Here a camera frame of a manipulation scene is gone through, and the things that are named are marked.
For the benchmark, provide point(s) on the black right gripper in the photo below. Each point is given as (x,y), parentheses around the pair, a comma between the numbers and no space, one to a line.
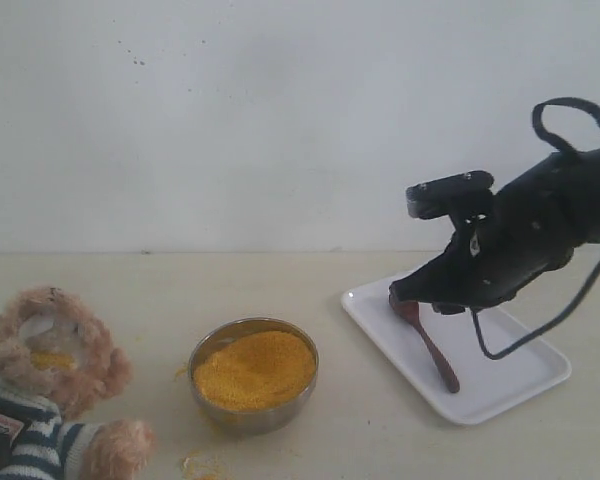
(486,262)

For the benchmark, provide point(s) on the dark brown wooden spoon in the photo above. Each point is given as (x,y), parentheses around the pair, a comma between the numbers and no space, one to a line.
(409,311)

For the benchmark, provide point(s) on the brown plush teddy bear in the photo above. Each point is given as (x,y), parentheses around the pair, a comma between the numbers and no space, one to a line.
(57,361)

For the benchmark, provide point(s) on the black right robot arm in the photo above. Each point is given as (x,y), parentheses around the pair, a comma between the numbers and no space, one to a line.
(564,199)

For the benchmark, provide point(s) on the yellow millet grains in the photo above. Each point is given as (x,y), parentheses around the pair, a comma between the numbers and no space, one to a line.
(257,372)

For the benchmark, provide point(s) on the white rectangular plastic tray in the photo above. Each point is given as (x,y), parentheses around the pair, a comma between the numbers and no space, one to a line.
(487,388)

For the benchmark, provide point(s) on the steel bowl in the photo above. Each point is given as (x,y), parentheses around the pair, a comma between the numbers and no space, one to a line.
(254,422)

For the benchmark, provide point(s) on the spilled yellow grain pile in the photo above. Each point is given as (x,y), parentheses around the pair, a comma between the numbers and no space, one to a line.
(203,465)

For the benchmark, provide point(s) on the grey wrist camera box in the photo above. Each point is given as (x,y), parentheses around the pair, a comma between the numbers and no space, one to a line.
(461,196)

